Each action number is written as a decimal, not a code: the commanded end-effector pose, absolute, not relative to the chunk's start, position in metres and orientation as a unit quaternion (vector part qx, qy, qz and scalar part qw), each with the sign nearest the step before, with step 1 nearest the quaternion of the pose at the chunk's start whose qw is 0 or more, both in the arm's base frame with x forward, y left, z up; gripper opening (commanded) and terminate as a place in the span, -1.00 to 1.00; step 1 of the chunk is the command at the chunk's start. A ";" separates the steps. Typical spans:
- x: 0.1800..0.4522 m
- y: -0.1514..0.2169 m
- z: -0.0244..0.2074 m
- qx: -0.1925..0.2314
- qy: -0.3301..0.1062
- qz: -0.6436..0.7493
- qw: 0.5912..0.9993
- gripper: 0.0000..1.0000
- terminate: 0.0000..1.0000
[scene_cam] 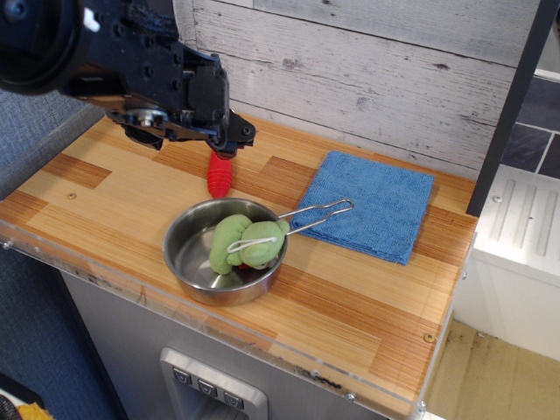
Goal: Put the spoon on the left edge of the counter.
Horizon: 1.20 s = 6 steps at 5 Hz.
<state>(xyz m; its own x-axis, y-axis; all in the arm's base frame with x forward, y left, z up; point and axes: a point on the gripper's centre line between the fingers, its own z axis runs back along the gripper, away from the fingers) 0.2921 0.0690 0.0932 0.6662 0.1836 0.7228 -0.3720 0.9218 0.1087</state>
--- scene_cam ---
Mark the green plush toy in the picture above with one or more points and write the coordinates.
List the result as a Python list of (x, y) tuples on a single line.
[(237, 241)]

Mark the white toy sink unit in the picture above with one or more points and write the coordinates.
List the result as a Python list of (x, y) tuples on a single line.
[(510, 286)]

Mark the clear acrylic table edge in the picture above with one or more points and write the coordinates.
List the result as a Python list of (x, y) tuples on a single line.
[(355, 326)]

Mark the steel pot with wire handle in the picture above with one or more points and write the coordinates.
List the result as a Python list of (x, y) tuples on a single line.
[(188, 241)]

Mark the dark right frame post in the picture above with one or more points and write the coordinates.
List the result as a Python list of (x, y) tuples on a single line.
[(531, 53)]

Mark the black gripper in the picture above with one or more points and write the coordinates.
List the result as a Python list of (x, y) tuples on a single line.
[(128, 60)]

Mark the red handled metal spatula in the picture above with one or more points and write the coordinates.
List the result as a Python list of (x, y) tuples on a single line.
[(219, 176)]

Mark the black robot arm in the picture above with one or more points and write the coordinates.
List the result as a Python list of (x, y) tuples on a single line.
[(37, 50)]

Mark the yellow object at corner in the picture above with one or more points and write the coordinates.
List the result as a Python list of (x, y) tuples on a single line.
[(33, 412)]

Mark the blue folded cloth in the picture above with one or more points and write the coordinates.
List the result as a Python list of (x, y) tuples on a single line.
[(389, 204)]

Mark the silver button panel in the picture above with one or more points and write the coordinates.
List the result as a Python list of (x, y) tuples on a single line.
[(199, 391)]

